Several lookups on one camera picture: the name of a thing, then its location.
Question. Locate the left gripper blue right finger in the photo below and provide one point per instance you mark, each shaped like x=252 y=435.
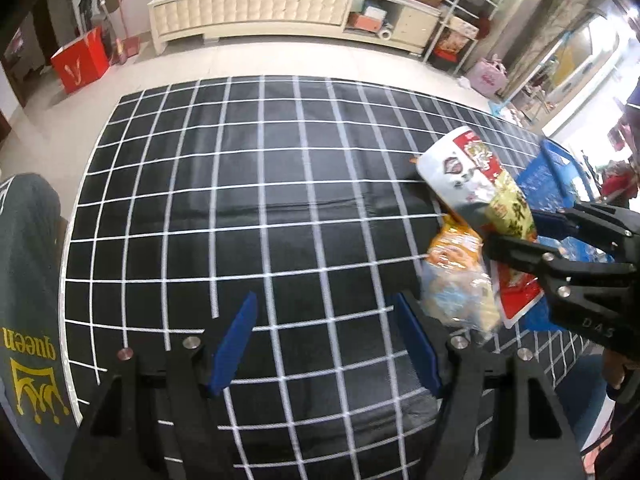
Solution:
x=422 y=337

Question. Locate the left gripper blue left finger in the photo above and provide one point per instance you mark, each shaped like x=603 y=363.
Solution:
x=230 y=342

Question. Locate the clear orange snack bag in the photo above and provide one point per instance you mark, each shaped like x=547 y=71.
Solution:
x=456 y=289

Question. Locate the red yellow beef snack pouch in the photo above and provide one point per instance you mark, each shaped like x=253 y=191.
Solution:
x=470 y=180

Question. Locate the blue plastic basket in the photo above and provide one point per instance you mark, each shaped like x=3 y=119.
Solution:
x=554 y=180

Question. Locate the grey queen print cloth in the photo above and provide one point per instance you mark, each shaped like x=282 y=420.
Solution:
x=37 y=423

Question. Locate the pink gift bag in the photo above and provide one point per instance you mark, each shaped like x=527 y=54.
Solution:
x=487 y=77

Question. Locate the silver standing air conditioner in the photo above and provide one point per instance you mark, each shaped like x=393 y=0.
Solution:
x=520 y=0

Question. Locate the white metal shelf rack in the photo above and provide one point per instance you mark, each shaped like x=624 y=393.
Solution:
x=461 y=26

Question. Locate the red paper bag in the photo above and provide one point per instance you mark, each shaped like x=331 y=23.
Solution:
x=82 y=61

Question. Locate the white TV cabinet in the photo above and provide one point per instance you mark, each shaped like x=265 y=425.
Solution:
x=404 y=25

